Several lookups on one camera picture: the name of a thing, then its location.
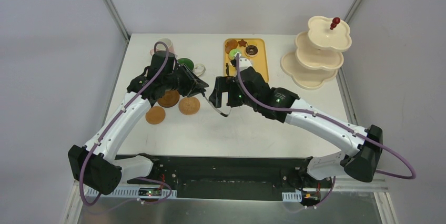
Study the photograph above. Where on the left aluminium frame post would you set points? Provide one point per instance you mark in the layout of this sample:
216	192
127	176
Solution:
117	20

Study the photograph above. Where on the yellow plastic tray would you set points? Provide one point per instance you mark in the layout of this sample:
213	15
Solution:
259	62

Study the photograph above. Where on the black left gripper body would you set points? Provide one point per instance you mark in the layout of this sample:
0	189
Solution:
190	79

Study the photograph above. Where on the pink mug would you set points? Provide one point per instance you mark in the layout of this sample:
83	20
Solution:
162	47

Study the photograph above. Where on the right white slotted cable duct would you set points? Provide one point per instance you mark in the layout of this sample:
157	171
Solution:
295	196

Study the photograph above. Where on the star-shaped chocolate cookie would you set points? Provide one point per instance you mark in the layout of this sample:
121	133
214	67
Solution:
242	43

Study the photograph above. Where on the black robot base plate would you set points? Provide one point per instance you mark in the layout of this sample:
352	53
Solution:
231	178

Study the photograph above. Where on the orange round coaster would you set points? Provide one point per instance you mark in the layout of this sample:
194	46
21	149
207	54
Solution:
155	115

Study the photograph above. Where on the light woven round coaster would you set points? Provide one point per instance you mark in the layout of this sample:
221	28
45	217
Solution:
189	105

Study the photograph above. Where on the cream three-tier cake stand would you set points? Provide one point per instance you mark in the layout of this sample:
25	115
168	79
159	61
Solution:
319	52

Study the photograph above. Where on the green frosted donut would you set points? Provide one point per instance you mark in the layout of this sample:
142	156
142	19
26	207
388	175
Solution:
234	53

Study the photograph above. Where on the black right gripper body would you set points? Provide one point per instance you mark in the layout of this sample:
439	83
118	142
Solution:
223	90

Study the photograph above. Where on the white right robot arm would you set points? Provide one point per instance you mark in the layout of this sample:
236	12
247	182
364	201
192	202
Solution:
358	156

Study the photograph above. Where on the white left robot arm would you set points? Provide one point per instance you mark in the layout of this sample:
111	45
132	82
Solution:
94	164

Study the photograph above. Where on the floral mug with green inside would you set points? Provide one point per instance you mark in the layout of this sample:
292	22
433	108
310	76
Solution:
197	69

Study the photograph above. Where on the dark brown wooden coaster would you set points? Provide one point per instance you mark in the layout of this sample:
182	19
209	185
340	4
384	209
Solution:
169	99

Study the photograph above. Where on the chocolate sprinkled donut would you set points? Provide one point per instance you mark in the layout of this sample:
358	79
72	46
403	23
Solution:
251	51

